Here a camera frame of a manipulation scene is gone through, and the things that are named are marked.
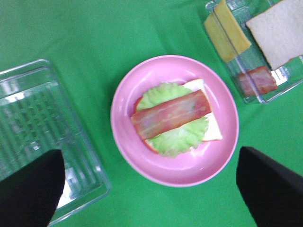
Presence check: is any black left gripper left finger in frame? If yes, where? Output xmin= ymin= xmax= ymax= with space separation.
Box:
xmin=0 ymin=149 xmax=65 ymax=227

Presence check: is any clear plastic tray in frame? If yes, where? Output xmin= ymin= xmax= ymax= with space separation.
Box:
xmin=0 ymin=59 xmax=111 ymax=227
xmin=203 ymin=0 xmax=303 ymax=105

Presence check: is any right clear plastic tray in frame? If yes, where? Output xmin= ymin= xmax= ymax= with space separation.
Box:
xmin=203 ymin=0 xmax=303 ymax=105

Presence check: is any pink round plate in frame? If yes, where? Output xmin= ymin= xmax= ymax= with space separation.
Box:
xmin=111 ymin=55 xmax=239 ymax=187

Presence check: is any green lettuce leaf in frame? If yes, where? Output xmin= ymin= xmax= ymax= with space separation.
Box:
xmin=131 ymin=79 xmax=212 ymax=157

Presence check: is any bread slice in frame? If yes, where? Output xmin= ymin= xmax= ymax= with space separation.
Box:
xmin=134 ymin=79 xmax=223 ymax=157
xmin=246 ymin=0 xmax=303 ymax=70

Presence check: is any left clear plastic tray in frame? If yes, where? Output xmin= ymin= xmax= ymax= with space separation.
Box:
xmin=0 ymin=59 xmax=111 ymax=227

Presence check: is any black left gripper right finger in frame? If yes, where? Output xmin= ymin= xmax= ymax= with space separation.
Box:
xmin=236 ymin=147 xmax=303 ymax=227

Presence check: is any yellow cheese slice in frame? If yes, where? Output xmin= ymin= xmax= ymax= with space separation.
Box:
xmin=204 ymin=0 xmax=251 ymax=62

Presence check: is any bacon strip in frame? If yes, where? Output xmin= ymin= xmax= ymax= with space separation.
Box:
xmin=237 ymin=66 xmax=278 ymax=97
xmin=131 ymin=90 xmax=212 ymax=140

